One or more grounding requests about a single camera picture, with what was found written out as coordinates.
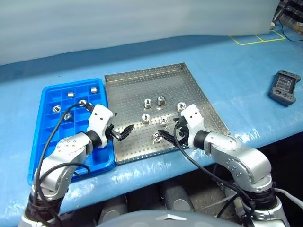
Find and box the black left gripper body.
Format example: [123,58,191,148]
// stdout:
[106,124,120,142]

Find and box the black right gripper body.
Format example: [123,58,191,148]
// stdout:
[175,118,190,148]

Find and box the blue compartment tray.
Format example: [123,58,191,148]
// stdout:
[27,78,116,185]

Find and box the perforated metal tray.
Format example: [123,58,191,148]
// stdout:
[104,62,232,166]

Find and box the dark grey rounded cylinder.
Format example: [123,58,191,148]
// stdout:
[160,183,195,212]
[98,195,128,223]

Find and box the grey robot torso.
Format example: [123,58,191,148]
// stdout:
[94,209,244,227]

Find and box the white backdrop board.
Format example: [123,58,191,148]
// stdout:
[0,0,280,66]

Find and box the dark grey handheld controller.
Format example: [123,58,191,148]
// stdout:
[268,70,303,106]

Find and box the cluttered dark shelf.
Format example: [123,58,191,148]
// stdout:
[269,0,303,31]

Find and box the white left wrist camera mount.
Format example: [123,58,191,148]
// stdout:
[86,104,114,149]

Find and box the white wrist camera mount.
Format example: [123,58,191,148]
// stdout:
[180,105,205,150]
[86,104,114,149]

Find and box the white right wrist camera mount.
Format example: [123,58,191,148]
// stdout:
[180,105,205,150]

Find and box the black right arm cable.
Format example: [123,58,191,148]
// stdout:
[173,125,256,227]

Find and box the white cable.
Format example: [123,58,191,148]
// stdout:
[276,188,303,209]

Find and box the thin black cable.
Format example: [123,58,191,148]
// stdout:
[278,17,303,42]

